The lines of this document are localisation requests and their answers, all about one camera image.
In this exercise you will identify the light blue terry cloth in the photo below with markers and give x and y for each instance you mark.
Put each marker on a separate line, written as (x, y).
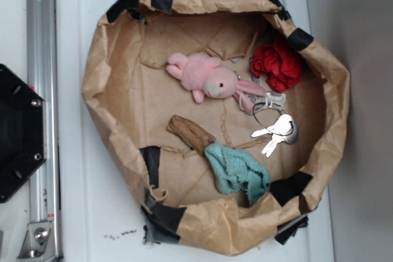
(237, 170)

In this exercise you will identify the red crumpled cloth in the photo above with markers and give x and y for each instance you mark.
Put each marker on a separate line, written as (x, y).
(280, 61)

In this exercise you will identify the brown wooden stick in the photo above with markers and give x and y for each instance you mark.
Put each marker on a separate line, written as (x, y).
(192, 134)

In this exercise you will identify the brown paper bag bin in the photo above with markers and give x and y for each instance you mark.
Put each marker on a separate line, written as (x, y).
(132, 100)

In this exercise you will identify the pink plush bunny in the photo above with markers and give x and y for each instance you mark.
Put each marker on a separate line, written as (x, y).
(205, 76)

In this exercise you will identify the silver foil wrapper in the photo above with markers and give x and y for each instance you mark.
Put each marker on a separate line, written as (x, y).
(251, 104)

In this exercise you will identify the silver keys on ring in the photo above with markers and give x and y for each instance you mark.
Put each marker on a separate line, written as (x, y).
(284, 130)

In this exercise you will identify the aluminium extrusion rail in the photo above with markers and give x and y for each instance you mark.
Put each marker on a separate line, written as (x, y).
(44, 184)

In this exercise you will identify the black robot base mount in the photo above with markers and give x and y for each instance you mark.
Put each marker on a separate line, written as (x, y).
(22, 133)

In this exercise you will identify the metal corner bracket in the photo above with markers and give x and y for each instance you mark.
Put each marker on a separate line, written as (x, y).
(39, 243)

